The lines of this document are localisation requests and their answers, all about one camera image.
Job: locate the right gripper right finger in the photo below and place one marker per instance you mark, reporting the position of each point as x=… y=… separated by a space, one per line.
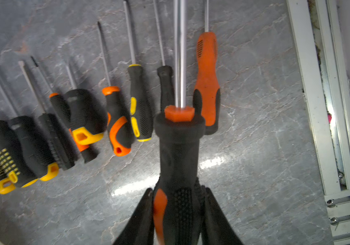
x=216 y=229

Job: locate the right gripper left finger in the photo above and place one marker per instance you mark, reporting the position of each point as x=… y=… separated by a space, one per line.
x=140 y=228

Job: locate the orange black large screwdriver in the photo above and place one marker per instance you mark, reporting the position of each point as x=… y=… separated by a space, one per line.
x=178 y=198

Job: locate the small orange black screwdriver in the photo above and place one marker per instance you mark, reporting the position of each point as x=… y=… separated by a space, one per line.
x=62 y=110

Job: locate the black grey handle screwdriver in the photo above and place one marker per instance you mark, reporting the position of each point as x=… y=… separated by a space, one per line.
x=59 y=144

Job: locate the black handle long screwdriver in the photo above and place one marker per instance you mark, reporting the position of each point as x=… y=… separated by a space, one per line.
x=35 y=149

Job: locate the yellow cap short screwdriver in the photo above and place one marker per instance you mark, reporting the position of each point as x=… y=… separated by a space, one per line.
x=86 y=124

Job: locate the yellow black brown-shaft screwdriver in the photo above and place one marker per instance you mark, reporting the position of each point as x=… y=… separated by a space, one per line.
x=12 y=160

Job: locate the aluminium frame rail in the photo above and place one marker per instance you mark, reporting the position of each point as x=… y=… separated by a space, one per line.
x=319 y=46

